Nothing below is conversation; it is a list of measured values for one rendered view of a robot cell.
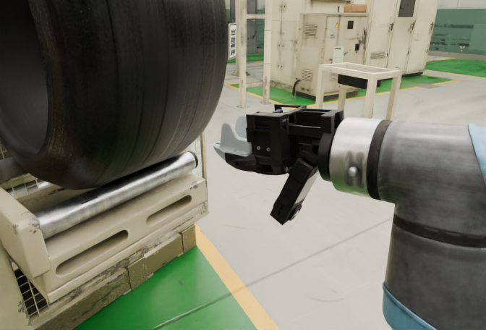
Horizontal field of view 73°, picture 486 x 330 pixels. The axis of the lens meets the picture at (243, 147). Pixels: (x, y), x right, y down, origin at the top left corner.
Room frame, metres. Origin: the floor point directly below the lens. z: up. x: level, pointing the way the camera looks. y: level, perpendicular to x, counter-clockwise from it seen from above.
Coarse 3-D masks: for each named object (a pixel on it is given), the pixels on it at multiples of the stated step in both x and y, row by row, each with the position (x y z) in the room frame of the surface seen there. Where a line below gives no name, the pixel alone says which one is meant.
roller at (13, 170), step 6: (0, 162) 0.63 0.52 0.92; (6, 162) 0.63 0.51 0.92; (12, 162) 0.64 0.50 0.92; (0, 168) 0.62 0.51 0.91; (6, 168) 0.63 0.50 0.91; (12, 168) 0.63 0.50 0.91; (18, 168) 0.64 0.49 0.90; (0, 174) 0.61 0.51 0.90; (6, 174) 0.62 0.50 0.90; (12, 174) 0.63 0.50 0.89; (18, 174) 0.64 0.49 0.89; (0, 180) 0.61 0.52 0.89
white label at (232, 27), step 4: (232, 24) 0.60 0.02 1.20; (232, 28) 0.60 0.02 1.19; (232, 32) 0.60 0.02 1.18; (232, 36) 0.60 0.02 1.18; (228, 40) 0.59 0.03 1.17; (232, 40) 0.60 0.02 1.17; (228, 44) 0.59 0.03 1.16; (232, 44) 0.60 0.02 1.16; (228, 48) 0.59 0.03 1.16; (232, 48) 0.60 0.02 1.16; (228, 52) 0.59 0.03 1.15; (232, 52) 0.60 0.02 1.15; (228, 56) 0.59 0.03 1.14; (232, 56) 0.60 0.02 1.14
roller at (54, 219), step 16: (176, 160) 0.64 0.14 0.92; (192, 160) 0.67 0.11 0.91; (128, 176) 0.56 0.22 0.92; (144, 176) 0.57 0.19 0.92; (160, 176) 0.59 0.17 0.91; (176, 176) 0.63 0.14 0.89; (96, 192) 0.50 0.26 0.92; (112, 192) 0.52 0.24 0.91; (128, 192) 0.53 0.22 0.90; (48, 208) 0.45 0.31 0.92; (64, 208) 0.45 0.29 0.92; (80, 208) 0.47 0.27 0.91; (96, 208) 0.48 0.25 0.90; (48, 224) 0.43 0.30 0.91; (64, 224) 0.44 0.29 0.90
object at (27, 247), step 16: (0, 192) 0.45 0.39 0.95; (0, 208) 0.41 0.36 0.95; (16, 208) 0.41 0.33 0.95; (0, 224) 0.42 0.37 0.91; (16, 224) 0.37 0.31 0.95; (32, 224) 0.38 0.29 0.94; (16, 240) 0.38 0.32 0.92; (32, 240) 0.37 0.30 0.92; (16, 256) 0.40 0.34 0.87; (32, 256) 0.37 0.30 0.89; (48, 256) 0.40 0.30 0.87; (32, 272) 0.37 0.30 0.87
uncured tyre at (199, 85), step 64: (0, 0) 0.80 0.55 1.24; (64, 0) 0.41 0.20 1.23; (128, 0) 0.43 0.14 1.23; (192, 0) 0.52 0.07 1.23; (0, 64) 0.77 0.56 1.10; (64, 64) 0.41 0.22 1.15; (128, 64) 0.42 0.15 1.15; (192, 64) 0.51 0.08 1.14; (0, 128) 0.61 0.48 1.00; (64, 128) 0.43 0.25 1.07; (128, 128) 0.44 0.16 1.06; (192, 128) 0.56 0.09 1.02
